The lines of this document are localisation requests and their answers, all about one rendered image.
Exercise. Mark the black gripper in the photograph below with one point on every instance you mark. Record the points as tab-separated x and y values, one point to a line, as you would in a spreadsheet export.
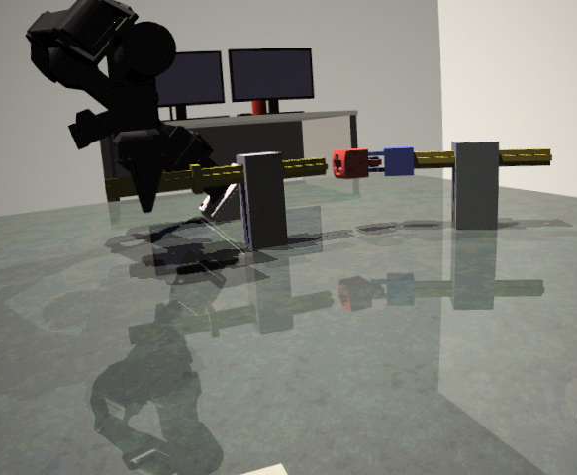
139	147

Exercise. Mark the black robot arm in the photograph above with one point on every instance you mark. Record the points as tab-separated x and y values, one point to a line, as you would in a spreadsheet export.
63	46

